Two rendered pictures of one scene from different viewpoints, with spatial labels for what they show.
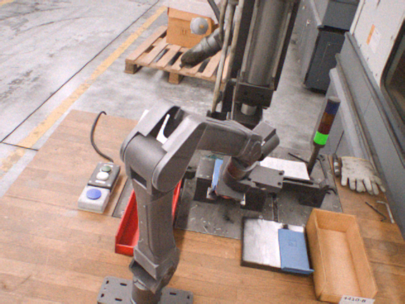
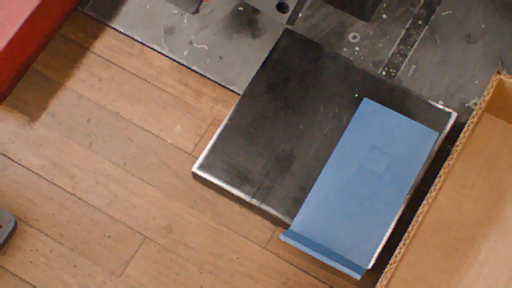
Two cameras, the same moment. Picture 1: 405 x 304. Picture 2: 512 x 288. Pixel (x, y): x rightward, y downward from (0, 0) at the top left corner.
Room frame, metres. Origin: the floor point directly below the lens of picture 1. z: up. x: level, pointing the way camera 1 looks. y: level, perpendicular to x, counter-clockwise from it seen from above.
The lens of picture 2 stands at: (0.43, -0.35, 1.68)
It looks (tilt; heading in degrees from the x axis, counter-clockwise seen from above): 66 degrees down; 32
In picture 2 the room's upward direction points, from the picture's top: 2 degrees counter-clockwise
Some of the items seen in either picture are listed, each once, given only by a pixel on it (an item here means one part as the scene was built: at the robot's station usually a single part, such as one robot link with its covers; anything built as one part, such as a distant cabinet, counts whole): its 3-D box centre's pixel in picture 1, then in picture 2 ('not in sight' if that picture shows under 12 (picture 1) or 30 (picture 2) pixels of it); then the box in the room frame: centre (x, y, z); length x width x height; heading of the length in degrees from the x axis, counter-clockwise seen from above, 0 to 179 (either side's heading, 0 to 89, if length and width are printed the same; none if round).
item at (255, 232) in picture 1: (273, 245); (325, 145); (0.75, -0.22, 0.91); 0.17 x 0.16 x 0.02; 90
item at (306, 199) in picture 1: (313, 192); not in sight; (0.96, -0.34, 0.95); 0.06 x 0.03 x 0.09; 90
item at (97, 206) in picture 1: (93, 202); not in sight; (0.80, 0.27, 0.90); 0.07 x 0.07 x 0.06; 0
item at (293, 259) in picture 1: (294, 248); (361, 183); (0.72, -0.27, 0.93); 0.15 x 0.07 x 0.03; 1
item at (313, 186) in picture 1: (292, 187); not in sight; (0.96, -0.27, 0.95); 0.15 x 0.03 x 0.10; 90
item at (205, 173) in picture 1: (233, 173); not in sight; (0.93, -0.09, 0.98); 0.20 x 0.10 x 0.01; 90
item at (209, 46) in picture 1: (212, 44); not in sight; (1.21, 0.03, 1.25); 0.19 x 0.07 x 0.19; 90
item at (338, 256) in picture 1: (338, 256); (493, 249); (0.73, -0.38, 0.93); 0.25 x 0.13 x 0.08; 0
